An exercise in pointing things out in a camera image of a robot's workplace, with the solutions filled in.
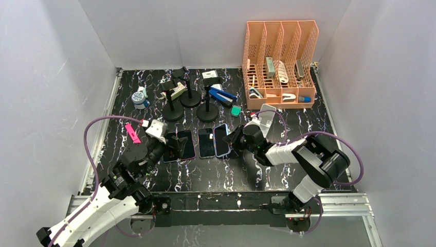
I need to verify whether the light blue phone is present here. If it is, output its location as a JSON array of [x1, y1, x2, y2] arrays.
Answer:
[[213, 123, 231, 158]]

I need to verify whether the clear-case phone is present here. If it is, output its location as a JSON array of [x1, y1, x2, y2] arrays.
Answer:
[[198, 128, 215, 158]]

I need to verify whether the black phone stand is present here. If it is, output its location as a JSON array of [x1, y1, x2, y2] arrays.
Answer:
[[172, 67, 202, 109], [160, 80, 184, 121], [196, 77, 223, 122]]

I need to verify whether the purple-edged phone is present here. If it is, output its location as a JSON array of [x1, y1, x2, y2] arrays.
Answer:
[[177, 130, 196, 161]]

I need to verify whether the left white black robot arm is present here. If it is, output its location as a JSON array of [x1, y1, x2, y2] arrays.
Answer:
[[36, 136, 188, 246]]

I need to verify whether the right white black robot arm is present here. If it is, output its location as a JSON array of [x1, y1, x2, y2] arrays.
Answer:
[[223, 125, 350, 213]]

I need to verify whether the pink clip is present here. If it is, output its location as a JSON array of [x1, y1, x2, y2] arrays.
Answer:
[[124, 123, 141, 144]]

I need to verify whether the teal white eraser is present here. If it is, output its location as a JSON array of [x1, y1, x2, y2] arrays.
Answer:
[[230, 105, 242, 117]]

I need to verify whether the blue black stapler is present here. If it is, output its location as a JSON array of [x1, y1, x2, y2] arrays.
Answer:
[[209, 87, 238, 108]]

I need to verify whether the cream box with red label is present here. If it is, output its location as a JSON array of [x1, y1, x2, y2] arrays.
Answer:
[[171, 82, 187, 100]]

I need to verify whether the blue white jar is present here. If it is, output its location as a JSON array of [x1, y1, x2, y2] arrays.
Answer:
[[131, 86, 149, 110]]

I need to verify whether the white tape dispenser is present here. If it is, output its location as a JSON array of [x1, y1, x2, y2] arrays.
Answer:
[[282, 93, 297, 102]]

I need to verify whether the grey stapler in organizer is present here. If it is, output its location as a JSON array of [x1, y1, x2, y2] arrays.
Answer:
[[265, 57, 276, 79]]

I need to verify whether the blue capped tube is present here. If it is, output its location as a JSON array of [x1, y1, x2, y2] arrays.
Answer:
[[298, 96, 312, 103]]

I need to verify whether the white ribbed item in organizer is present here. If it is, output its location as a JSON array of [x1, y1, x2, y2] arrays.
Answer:
[[278, 61, 289, 85]]

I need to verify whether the orange file organizer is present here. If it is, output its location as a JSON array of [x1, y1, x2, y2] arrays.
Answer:
[[242, 20, 319, 110]]

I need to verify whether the grey item in organizer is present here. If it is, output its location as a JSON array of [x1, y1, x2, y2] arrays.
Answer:
[[295, 59, 305, 80]]

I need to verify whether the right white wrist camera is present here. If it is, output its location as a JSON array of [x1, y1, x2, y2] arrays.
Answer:
[[244, 118, 272, 137]]

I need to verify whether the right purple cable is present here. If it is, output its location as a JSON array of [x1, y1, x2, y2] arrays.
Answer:
[[243, 110, 365, 186]]

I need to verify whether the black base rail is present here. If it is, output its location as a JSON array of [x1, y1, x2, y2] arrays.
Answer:
[[129, 190, 344, 236]]

